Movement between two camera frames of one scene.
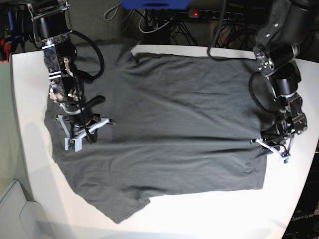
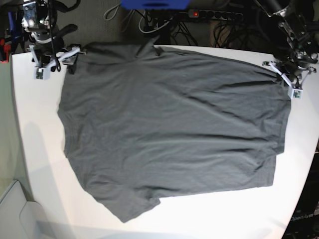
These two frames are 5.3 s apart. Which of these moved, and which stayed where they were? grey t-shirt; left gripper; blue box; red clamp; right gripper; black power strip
Moved: left gripper; right gripper; grey t-shirt
Stayed: red clamp; black power strip; blue box
